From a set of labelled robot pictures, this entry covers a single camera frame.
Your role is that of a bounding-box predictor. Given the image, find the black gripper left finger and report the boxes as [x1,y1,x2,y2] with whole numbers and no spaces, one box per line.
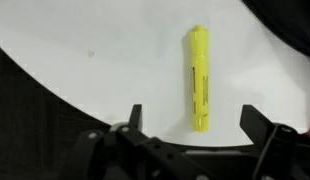
[58,103,209,180]

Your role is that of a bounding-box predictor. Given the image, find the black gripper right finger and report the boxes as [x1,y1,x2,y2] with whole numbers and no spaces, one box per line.
[239,104,310,180]

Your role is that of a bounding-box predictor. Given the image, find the yellow highlighter marker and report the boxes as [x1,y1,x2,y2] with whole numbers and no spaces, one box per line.
[188,23,210,133]

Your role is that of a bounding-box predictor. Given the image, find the black cloth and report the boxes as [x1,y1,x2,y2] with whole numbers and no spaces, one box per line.
[240,0,310,60]

